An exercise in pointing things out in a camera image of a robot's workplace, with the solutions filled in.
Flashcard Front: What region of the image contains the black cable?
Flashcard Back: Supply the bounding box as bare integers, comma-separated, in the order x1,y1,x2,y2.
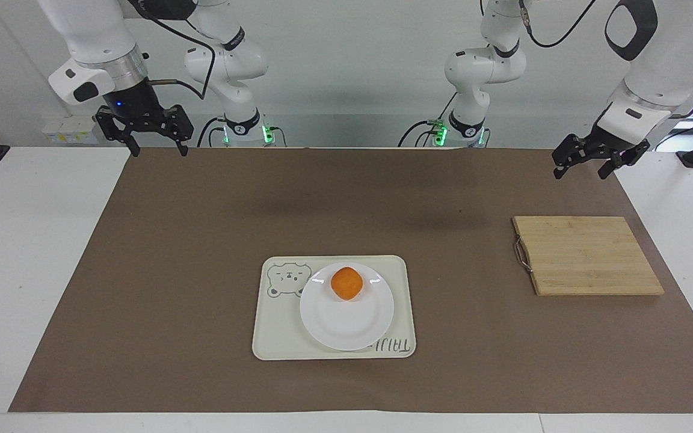
653,107,693,151
197,117,228,149
398,91,459,148
520,0,598,49
127,0,217,101

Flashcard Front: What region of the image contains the cream tray with bear print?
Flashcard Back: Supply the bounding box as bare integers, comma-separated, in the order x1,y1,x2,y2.
252,255,417,361

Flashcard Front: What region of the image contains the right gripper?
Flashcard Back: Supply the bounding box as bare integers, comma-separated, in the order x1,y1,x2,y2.
94,80,195,158

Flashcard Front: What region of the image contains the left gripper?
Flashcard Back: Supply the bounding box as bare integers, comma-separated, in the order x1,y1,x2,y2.
552,106,651,180

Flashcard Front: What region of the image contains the orange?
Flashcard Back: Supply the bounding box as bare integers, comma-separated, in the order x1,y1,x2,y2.
330,267,364,302

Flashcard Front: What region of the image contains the white round plate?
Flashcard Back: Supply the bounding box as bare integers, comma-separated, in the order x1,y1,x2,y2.
299,262,395,352

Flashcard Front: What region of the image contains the wooden cutting board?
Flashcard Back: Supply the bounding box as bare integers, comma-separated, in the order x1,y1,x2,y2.
512,215,665,297

